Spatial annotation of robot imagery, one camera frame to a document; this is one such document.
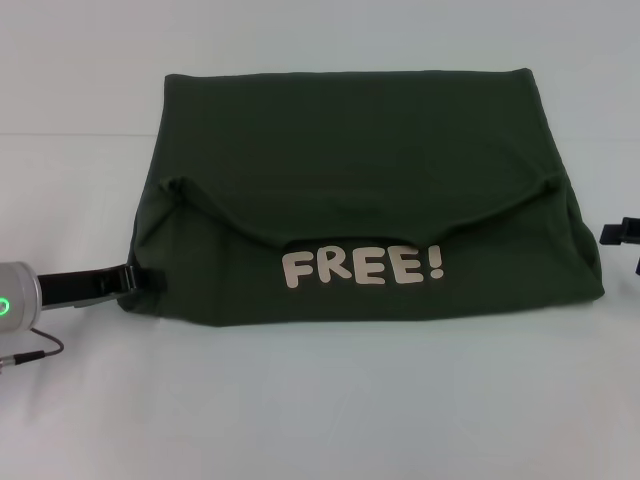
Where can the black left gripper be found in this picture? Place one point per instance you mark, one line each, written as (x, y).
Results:
(80, 285)

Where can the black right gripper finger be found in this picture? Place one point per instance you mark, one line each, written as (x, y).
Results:
(637, 262)
(622, 232)

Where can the dark green shirt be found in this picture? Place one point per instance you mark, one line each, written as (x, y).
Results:
(350, 150)

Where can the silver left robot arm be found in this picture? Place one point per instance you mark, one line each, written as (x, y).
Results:
(17, 297)

